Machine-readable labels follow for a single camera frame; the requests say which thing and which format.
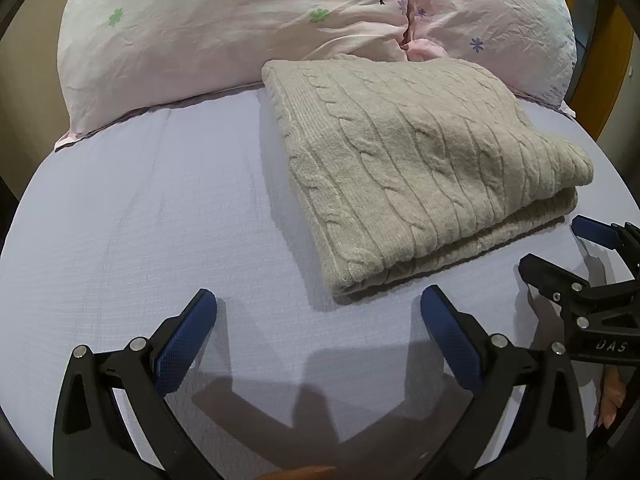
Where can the lavender bed sheet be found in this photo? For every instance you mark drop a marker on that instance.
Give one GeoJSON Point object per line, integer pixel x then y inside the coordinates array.
{"type": "Point", "coordinates": [150, 220]}

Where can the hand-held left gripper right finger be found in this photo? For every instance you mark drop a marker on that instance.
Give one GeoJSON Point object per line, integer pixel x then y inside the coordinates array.
{"type": "Point", "coordinates": [452, 347]}

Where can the pink floral pillow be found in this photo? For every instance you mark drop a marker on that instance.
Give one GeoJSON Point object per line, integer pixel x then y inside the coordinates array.
{"type": "Point", "coordinates": [495, 20]}
{"type": "Point", "coordinates": [210, 30]}

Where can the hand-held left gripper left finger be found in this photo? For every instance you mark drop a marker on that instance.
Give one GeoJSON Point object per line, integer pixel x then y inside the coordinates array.
{"type": "Point", "coordinates": [184, 342]}

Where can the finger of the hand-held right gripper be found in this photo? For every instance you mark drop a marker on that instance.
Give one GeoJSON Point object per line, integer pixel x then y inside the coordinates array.
{"type": "Point", "coordinates": [545, 275]}
{"type": "Point", "coordinates": [595, 232]}

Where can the person's right hand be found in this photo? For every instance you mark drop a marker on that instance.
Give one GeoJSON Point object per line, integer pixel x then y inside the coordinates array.
{"type": "Point", "coordinates": [612, 395]}

